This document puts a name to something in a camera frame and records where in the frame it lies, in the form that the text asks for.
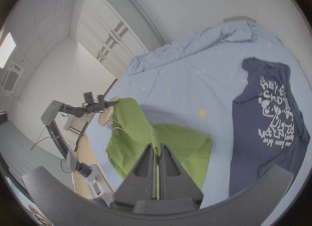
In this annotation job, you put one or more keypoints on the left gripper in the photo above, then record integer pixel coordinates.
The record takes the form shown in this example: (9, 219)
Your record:
(104, 104)

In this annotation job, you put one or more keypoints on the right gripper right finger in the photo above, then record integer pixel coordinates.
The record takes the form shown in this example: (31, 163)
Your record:
(175, 178)

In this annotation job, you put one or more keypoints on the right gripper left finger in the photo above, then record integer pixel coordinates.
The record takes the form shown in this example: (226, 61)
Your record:
(141, 178)

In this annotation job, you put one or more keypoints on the green shorts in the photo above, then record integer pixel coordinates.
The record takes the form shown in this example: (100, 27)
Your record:
(185, 142)

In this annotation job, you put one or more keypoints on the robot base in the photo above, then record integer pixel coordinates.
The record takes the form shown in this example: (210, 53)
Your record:
(97, 178)

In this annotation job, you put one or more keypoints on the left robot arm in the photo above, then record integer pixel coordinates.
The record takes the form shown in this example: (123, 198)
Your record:
(52, 110)

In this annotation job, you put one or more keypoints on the round woven basket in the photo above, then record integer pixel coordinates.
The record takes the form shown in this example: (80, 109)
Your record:
(106, 117)

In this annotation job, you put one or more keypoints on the bed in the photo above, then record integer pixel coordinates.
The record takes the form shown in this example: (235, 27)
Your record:
(182, 86)

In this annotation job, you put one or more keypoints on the grey dressing table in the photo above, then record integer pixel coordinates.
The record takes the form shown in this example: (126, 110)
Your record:
(74, 123)

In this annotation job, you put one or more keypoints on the white wardrobe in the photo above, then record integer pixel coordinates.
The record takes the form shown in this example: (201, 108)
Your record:
(102, 30)

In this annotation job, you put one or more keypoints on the dark blue printed T-shirt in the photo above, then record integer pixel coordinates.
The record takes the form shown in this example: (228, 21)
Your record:
(251, 122)

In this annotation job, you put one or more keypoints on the ceiling air conditioner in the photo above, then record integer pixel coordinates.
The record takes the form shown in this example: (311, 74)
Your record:
(11, 80)

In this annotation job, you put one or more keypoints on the pale blue quilt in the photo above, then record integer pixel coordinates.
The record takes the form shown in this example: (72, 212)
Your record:
(195, 42)

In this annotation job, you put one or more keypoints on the ceiling light panel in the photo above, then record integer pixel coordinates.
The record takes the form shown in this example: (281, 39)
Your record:
(7, 49)

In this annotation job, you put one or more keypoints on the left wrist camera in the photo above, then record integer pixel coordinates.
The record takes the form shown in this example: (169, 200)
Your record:
(100, 97)

